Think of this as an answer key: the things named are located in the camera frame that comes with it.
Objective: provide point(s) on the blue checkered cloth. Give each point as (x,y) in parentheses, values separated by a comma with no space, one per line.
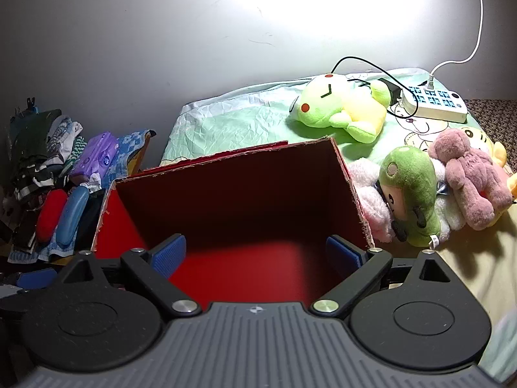
(131,145)

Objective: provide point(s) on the white power strip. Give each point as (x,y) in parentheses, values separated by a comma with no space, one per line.
(444,109)

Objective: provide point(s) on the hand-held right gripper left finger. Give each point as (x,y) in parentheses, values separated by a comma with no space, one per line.
(171,252)

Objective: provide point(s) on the mauve pink plush bear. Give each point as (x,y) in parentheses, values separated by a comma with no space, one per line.
(468,169)

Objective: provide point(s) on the yellow plush toy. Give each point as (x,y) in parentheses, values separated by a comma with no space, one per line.
(482,139)

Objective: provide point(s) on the black flat object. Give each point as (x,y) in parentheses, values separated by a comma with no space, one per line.
(25,230)

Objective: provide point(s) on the black case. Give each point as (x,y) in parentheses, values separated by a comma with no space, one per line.
(89,218)

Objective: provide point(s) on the crumpled white tissue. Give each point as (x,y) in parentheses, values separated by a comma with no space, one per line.
(93,182)

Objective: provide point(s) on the green hooded plush doll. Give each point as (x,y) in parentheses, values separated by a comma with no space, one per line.
(408,178)

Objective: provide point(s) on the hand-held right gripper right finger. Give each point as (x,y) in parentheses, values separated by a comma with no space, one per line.
(341,256)

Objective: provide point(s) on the purple tissue pack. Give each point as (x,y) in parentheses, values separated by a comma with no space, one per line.
(95,155)

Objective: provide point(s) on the blue glasses case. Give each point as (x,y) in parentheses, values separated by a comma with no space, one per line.
(70,218)

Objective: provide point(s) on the red cardboard box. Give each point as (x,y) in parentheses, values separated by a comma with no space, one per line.
(242,194)

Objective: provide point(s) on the black charger adapter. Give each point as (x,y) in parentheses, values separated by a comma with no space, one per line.
(389,89)

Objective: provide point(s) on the brown patterned blanket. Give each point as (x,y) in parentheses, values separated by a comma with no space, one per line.
(501,117)

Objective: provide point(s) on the lime green frog plush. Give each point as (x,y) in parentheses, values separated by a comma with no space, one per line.
(323,101)

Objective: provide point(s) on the pile of folded clothes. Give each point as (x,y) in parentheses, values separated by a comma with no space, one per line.
(36,145)

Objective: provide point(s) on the black clip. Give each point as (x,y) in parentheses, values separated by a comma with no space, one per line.
(31,105)

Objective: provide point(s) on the red glasses case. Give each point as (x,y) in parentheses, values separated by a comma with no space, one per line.
(50,214)

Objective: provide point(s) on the light green cartoon pillow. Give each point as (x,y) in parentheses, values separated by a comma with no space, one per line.
(242,117)

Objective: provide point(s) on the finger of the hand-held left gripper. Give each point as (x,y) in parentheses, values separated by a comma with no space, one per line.
(36,279)

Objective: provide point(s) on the white pink fluffy plush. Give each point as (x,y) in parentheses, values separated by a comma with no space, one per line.
(369,202)

